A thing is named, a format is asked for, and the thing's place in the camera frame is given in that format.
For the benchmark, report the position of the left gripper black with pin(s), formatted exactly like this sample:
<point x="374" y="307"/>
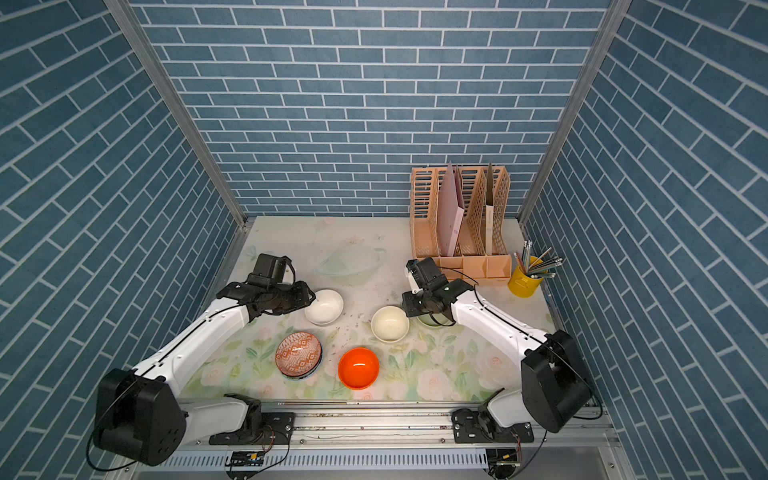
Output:
<point x="303" y="297"/>

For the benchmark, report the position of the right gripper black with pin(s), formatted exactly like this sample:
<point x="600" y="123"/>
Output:
<point x="408" y="305"/>

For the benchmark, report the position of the cream bowl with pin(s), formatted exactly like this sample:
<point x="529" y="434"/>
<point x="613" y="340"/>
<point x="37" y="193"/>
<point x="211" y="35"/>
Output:
<point x="390" y="324"/>

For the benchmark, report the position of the white bowl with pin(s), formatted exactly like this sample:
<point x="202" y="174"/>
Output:
<point x="326" y="308"/>

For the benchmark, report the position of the red patterned bowl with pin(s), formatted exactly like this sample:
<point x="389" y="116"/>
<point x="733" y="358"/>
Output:
<point x="298" y="355"/>

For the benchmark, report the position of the light green bowl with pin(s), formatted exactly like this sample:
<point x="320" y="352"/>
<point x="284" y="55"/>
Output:
<point x="435" y="320"/>

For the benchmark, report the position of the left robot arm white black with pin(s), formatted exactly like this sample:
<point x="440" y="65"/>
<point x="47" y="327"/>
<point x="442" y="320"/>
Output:
<point x="140" y="414"/>

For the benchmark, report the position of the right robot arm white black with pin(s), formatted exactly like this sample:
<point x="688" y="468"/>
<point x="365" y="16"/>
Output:
<point x="553" y="385"/>

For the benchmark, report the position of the peach plastic file organizer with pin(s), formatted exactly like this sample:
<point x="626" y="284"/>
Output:
<point x="481" y="252"/>

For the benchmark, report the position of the orange bowl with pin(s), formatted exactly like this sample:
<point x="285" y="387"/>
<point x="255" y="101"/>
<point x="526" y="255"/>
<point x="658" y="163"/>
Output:
<point x="358" y="368"/>

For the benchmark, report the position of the pink folder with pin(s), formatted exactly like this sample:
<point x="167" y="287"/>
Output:
<point x="450" y="211"/>

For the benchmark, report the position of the yellow pen cup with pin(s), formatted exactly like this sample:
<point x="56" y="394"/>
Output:
<point x="522" y="285"/>

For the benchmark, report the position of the pens bundle in cup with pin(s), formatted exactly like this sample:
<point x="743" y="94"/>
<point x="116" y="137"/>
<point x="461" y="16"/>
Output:
<point x="536" y="267"/>

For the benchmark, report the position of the green circuit board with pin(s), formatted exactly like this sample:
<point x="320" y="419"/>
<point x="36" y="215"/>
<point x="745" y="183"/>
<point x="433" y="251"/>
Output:
<point x="245" y="459"/>

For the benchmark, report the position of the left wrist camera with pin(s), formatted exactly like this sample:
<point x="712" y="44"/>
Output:
<point x="269" y="271"/>

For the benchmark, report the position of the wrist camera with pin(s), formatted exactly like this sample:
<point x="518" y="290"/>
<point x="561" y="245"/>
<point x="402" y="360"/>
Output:
<point x="269" y="271"/>
<point x="425" y="275"/>

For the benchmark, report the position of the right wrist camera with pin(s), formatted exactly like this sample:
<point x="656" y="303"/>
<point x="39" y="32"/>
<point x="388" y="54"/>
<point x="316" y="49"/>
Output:
<point x="425" y="275"/>

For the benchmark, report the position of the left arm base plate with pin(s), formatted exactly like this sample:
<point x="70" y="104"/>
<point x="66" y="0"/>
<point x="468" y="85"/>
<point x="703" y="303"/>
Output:
<point x="271" y="428"/>

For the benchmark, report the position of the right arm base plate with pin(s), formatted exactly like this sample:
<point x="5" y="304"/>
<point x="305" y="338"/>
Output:
<point x="474" y="426"/>

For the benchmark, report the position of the aluminium mounting rail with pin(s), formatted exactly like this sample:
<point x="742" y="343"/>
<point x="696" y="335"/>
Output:
<point x="358" y="424"/>

